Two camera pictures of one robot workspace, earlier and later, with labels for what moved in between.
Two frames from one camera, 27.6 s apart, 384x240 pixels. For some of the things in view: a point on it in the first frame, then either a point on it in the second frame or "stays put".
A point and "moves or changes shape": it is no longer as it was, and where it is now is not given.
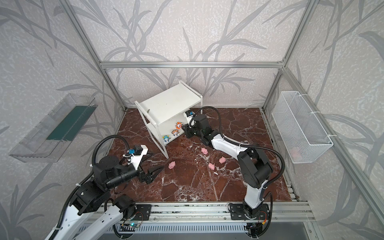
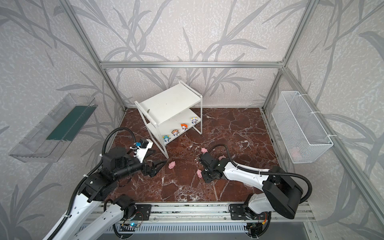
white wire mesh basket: x=303 y=134 stays put
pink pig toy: x=211 y=166 moves or changes shape
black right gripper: x=188 y=130 → x=208 y=167
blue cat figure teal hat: x=166 y=138 stays put
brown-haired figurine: x=175 y=132 stays put
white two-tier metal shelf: x=163 y=111 stays put
